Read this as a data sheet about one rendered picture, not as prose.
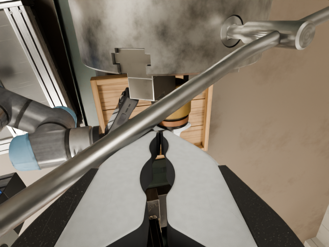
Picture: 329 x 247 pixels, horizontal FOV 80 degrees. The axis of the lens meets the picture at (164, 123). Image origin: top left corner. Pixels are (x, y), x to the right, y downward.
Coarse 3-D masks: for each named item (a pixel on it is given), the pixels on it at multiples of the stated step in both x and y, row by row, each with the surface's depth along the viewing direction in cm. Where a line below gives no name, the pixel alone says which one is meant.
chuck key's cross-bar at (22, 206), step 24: (240, 48) 16; (264, 48) 16; (216, 72) 14; (168, 96) 12; (192, 96) 13; (144, 120) 11; (96, 144) 10; (120, 144) 11; (72, 168) 9; (96, 168) 10; (24, 192) 9; (48, 192) 9; (0, 216) 8; (24, 216) 8
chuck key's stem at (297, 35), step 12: (252, 24) 19; (264, 24) 18; (276, 24) 17; (288, 24) 16; (300, 24) 15; (312, 24) 16; (228, 36) 23; (240, 36) 21; (252, 36) 19; (288, 36) 16; (300, 36) 15; (312, 36) 16; (288, 48) 17; (300, 48) 16
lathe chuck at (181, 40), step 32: (96, 0) 22; (128, 0) 20; (160, 0) 20; (192, 0) 20; (224, 0) 21; (256, 0) 23; (96, 32) 24; (128, 32) 22; (160, 32) 21; (192, 32) 21; (96, 64) 26; (160, 64) 23; (192, 64) 23
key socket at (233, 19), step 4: (232, 16) 22; (236, 16) 22; (228, 20) 22; (232, 20) 22; (236, 20) 22; (240, 20) 23; (224, 24) 22; (228, 24) 22; (232, 24) 22; (236, 24) 23; (240, 24) 23; (224, 28) 22; (220, 32) 22; (224, 32) 22; (220, 36) 22; (224, 36) 23; (224, 40) 23; (228, 40) 23; (232, 40) 23; (236, 40) 24; (224, 44) 23; (228, 44) 23; (232, 44) 24
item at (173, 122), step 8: (176, 80) 42; (184, 80) 40; (176, 88) 38; (176, 112) 39; (184, 112) 39; (168, 120) 40; (176, 120) 40; (184, 120) 41; (168, 128) 41; (176, 128) 41
